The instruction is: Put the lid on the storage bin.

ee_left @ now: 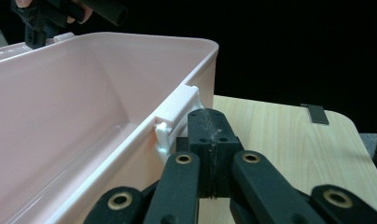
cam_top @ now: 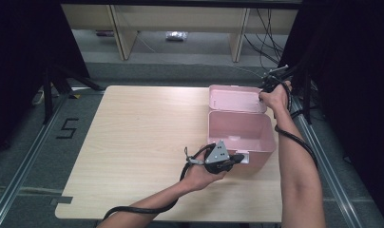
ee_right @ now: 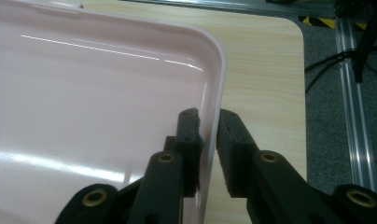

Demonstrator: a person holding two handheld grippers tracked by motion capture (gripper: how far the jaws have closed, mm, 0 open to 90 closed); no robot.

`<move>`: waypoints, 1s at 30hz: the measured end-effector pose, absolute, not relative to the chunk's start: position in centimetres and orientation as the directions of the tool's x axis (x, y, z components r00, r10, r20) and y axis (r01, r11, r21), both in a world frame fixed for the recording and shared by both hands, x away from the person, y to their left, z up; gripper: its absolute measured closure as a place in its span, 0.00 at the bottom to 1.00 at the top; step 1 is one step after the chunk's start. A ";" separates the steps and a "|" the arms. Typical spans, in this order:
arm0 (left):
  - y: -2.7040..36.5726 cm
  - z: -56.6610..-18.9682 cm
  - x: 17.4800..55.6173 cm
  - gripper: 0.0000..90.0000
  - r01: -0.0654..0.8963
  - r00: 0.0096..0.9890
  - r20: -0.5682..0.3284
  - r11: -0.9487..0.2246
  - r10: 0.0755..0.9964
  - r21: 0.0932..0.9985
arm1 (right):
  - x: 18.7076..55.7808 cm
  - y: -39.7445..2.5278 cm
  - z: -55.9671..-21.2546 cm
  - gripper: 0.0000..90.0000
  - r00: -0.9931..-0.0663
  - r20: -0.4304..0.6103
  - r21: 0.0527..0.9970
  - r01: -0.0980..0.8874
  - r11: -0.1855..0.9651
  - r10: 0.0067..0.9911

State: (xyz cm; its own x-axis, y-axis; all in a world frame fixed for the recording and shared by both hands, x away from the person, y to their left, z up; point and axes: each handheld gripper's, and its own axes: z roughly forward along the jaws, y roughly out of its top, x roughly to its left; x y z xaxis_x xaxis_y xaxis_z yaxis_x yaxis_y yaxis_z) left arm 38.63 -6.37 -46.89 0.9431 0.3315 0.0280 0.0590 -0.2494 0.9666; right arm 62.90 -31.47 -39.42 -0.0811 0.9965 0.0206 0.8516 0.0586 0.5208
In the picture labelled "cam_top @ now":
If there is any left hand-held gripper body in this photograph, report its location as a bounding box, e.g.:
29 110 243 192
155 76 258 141
183 140 237 175

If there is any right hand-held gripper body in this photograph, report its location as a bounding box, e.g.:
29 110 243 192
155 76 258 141
260 64 291 93

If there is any pink storage box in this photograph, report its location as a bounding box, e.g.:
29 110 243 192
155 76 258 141
206 84 278 169

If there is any person's right hand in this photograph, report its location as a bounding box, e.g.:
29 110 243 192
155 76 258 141
259 80 293 112

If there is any person's left hand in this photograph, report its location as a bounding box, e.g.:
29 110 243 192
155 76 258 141
183 145 229 193

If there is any black curtain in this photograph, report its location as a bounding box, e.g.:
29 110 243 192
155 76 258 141
0 0 90 160
278 0 384 219

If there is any silver foil packet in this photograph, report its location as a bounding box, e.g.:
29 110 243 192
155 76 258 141
165 30 188 42

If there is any beige wooden desk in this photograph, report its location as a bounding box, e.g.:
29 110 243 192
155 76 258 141
60 3 298 63

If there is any grey tape piece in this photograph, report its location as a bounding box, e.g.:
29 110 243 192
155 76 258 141
49 196 74 206

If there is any dark red flat object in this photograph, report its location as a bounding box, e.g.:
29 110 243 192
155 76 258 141
95 29 115 38

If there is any thin white cable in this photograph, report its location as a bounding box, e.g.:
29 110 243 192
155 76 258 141
226 65 265 79

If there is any black floor cable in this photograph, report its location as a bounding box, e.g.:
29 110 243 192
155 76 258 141
289 108 305 122

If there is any bundle of black cables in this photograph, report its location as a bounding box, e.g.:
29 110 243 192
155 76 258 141
243 9 286 69

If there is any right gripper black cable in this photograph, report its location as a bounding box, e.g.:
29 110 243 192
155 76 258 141
274 80 318 169

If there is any metal floor rail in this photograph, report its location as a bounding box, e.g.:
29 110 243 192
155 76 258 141
0 94 69 228
291 96 367 228

